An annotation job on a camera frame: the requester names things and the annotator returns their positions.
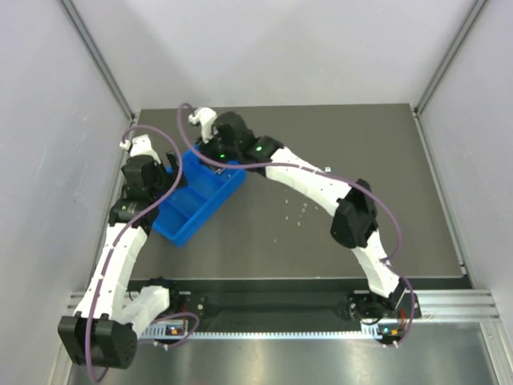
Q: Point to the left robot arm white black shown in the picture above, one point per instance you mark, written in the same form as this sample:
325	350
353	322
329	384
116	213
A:
104	331

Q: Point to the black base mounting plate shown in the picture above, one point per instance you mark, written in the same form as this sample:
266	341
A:
210	304

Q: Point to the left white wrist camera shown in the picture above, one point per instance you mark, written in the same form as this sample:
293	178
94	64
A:
140	146

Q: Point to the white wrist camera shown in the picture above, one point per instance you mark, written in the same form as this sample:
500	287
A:
204	117
140	146

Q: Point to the blue plastic compartment bin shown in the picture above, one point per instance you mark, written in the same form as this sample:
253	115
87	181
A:
188	208

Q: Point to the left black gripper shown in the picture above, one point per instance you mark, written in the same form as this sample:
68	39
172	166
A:
167	172

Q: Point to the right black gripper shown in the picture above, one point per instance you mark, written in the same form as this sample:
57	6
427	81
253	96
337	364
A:
216	151

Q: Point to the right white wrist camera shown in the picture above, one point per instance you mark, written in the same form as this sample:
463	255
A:
204	117

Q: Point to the aluminium frame rail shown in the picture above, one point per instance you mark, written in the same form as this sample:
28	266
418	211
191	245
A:
457	306

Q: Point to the grey slotted cable duct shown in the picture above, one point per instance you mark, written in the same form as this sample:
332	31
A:
162	331

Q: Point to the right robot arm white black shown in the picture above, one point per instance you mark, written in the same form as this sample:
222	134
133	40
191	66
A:
226	138

